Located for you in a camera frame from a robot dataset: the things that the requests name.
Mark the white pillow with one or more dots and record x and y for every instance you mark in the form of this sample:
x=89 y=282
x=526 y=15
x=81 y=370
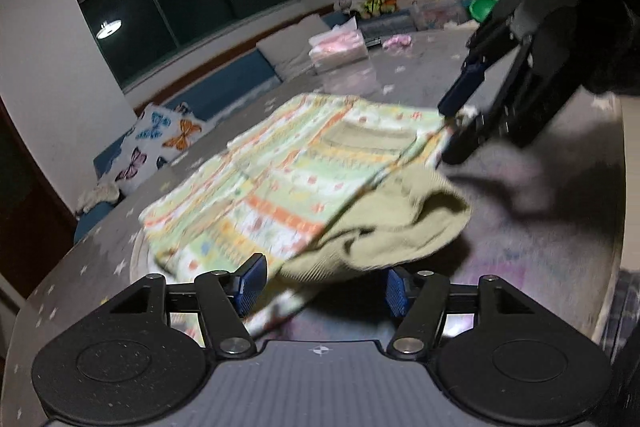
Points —
x=295 y=44

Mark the yellow green plush toy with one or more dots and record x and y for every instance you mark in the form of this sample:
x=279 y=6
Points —
x=371 y=2

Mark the crumpled white cloth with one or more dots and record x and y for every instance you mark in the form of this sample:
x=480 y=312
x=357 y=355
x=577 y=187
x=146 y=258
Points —
x=100 y=196

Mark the pink cloth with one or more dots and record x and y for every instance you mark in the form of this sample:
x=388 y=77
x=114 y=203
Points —
x=398 y=42

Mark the black and white plush toy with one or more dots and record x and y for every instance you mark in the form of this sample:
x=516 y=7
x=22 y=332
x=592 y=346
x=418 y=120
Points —
x=346 y=2

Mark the clear storage box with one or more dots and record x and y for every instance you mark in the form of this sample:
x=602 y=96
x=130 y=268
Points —
x=442 y=14

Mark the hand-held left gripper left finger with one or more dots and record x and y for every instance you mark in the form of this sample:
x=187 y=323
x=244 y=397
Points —
x=252 y=283

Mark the butterfly print pillow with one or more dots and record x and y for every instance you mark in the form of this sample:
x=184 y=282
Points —
x=150 y=142

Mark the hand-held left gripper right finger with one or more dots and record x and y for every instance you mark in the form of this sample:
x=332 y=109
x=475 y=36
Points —
x=397 y=292

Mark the patterned green children's garment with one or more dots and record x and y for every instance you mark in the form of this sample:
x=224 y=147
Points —
x=280 y=177

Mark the grey blue box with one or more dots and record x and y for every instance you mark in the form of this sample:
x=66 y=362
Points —
x=387 y=27

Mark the pink and white tissue pack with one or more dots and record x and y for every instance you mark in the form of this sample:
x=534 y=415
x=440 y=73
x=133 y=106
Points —
x=337 y=49

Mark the blue wall cushion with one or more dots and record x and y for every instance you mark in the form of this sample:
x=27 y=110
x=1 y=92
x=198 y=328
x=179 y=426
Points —
x=235 y=79

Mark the green plastic bowl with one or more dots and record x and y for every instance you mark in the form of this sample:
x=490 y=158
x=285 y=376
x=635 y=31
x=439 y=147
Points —
x=482 y=8

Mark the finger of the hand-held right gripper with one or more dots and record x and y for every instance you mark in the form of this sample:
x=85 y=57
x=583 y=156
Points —
x=462 y=87
x=462 y=142

